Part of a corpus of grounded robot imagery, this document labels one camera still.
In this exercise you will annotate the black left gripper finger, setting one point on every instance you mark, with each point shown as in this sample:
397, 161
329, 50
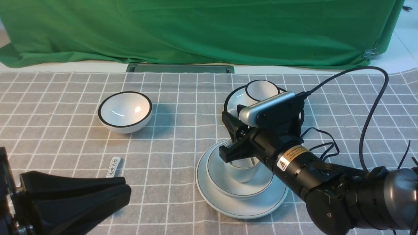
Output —
41, 186
78, 215

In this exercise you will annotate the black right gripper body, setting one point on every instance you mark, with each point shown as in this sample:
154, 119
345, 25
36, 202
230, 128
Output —
285, 132

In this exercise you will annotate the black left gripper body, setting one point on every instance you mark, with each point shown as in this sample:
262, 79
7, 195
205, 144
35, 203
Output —
14, 220

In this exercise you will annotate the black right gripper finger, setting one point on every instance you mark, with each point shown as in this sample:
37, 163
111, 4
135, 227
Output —
241, 149
235, 127

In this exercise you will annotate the grey-rimmed white bowl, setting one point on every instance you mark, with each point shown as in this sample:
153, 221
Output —
229, 187

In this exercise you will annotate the plain white cup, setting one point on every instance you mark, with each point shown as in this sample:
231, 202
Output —
243, 170

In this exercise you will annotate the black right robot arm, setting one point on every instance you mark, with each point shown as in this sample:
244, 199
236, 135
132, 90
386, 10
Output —
337, 198

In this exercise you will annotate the black-rimmed illustrated plate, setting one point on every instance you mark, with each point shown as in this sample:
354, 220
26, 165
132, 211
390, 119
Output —
235, 98

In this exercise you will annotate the black-rimmed white cup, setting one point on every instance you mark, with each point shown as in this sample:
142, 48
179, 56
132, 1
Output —
259, 90

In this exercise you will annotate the grey-rimmed white plate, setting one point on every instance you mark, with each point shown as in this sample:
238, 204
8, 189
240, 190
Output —
247, 208

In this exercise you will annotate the white spoon with characters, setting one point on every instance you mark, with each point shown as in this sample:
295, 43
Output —
113, 166

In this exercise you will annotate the grey checked tablecloth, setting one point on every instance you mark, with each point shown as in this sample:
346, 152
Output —
49, 123

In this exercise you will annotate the black-rimmed white bowl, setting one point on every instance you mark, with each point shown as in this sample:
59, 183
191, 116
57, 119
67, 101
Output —
125, 112

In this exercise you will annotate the metal clamp on cloth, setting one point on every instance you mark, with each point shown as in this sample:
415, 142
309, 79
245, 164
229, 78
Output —
370, 54

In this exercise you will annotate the green backdrop cloth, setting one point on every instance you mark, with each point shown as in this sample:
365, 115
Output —
318, 34

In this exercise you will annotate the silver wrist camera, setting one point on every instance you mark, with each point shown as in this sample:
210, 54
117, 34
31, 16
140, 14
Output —
263, 113

